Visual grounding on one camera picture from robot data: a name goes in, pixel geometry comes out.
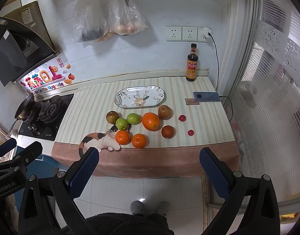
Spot red cherry tomato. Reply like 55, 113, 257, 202
188, 130, 194, 136
179, 115, 186, 121

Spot small orange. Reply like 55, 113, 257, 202
131, 134, 147, 149
115, 130, 130, 145

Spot brown apple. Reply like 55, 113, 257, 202
158, 105, 172, 120
106, 111, 120, 124

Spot green apple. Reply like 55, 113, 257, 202
115, 118, 129, 130
127, 113, 140, 125

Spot dark orange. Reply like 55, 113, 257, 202
161, 125, 175, 139

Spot large orange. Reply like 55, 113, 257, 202
142, 112, 161, 132

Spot black gas stove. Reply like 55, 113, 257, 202
19, 94, 74, 141

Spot black frying pan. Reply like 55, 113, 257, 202
7, 93, 35, 137

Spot grey slipper right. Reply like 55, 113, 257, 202
154, 201, 170, 217

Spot grey slipper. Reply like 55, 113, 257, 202
154, 201, 170, 217
130, 201, 146, 216

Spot grey slipper left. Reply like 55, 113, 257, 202
130, 201, 146, 216

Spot frosted sliding glass door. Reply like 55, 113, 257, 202
217, 0, 300, 214

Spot brown card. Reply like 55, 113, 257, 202
185, 98, 199, 106

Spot blue smartphone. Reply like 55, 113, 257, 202
193, 92, 221, 102

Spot black range hood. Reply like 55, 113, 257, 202
0, 1, 59, 86

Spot floral oval ceramic plate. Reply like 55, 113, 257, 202
114, 85, 165, 109

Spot soy sauce bottle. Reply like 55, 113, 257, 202
186, 43, 198, 82

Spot plastic bag dark contents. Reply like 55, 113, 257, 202
73, 0, 108, 42

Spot plastic bag with onions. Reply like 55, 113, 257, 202
107, 0, 148, 36

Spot colourful wall sticker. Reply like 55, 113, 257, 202
19, 57, 75, 95

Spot white wall socket right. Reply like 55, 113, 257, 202
197, 27, 212, 42

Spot white wall socket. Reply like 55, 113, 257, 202
182, 27, 198, 42
197, 27, 212, 42
165, 26, 182, 41

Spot black charging cable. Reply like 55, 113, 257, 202
207, 32, 234, 122

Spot white wall socket middle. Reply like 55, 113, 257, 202
182, 27, 198, 42

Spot white wall socket left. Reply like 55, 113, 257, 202
165, 26, 182, 41

